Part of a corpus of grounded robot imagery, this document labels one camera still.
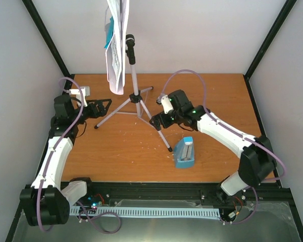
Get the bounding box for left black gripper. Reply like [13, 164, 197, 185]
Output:
[71, 99, 112, 125]

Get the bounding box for white perforated music stand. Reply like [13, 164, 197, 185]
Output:
[94, 0, 173, 153]

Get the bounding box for blue metronome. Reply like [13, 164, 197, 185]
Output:
[173, 136, 195, 168]

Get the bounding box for blue sheet music page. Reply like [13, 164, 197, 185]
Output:
[104, 17, 114, 49]

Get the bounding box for white sheet music page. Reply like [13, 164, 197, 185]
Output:
[105, 1, 130, 95]

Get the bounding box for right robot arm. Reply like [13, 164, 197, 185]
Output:
[149, 90, 277, 196]

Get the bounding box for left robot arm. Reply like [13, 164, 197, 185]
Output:
[20, 94, 112, 227]

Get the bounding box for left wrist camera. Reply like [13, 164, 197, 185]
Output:
[69, 86, 90, 107]

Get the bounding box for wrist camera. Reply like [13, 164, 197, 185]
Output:
[156, 93, 174, 114]
[69, 86, 90, 107]

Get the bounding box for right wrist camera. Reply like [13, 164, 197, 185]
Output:
[156, 93, 174, 114]

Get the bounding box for black aluminium frame rail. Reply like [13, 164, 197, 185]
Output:
[22, 181, 292, 210]

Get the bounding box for light blue cable duct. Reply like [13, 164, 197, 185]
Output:
[69, 204, 222, 220]

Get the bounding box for left black corner post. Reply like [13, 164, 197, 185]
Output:
[21, 0, 75, 94]

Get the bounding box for black corner post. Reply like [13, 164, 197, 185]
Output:
[21, 0, 75, 94]
[244, 0, 298, 79]

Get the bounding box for metal base plate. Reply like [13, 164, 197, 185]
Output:
[11, 202, 302, 241]

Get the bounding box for right black corner post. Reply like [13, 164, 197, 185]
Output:
[244, 0, 298, 79]

